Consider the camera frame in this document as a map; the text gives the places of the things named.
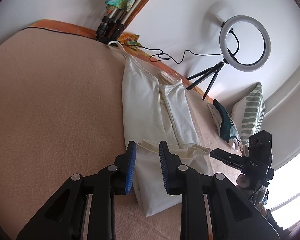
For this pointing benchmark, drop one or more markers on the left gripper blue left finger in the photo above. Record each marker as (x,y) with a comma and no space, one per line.
(125,170)

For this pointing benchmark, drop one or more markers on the right hand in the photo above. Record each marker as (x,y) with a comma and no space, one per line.
(243,184)

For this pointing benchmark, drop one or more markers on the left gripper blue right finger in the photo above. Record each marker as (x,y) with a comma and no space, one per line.
(169,164)

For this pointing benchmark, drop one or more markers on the white camisole top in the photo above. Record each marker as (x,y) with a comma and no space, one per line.
(155,109)

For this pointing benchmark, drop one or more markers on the green striped white pillow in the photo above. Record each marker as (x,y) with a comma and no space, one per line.
(248,115)

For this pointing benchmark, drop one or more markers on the folded silver tripod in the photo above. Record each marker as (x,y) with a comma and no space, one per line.
(114,24)

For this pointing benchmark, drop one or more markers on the white ring light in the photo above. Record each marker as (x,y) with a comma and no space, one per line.
(245,43)

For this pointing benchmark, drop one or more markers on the dark green patterned folded garment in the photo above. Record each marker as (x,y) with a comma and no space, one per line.
(228,128)

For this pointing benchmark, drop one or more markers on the black mini tripod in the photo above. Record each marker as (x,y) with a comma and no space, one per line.
(205,74)

